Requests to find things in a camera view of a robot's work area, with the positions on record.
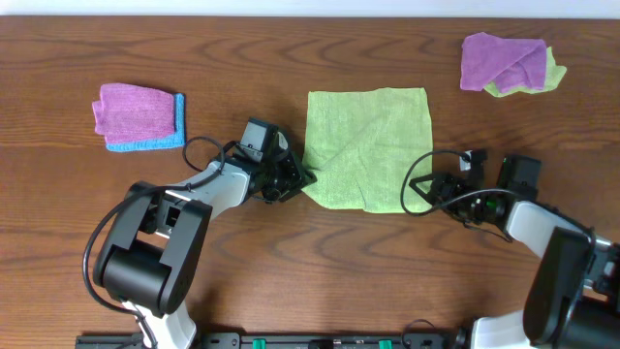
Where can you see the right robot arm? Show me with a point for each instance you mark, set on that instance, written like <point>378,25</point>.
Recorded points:
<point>574,299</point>

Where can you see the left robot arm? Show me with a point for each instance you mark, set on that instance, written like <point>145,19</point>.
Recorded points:
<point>142,257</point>

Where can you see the folded pink cloth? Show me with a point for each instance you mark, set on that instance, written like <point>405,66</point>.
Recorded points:
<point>127,113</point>

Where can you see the light green cloth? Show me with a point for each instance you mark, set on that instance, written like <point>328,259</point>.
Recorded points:
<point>359,146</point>

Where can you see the folded blue cloth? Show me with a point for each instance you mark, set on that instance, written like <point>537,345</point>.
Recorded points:
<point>175,140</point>

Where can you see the crumpled green cloth under purple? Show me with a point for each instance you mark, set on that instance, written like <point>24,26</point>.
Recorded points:
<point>553,77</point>

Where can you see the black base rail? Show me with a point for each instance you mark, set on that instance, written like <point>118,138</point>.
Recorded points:
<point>264,341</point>

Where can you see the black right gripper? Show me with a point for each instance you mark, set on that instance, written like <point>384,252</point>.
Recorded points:
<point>454,184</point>

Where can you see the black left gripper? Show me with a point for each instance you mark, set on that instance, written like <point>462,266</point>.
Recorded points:
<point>292,172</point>

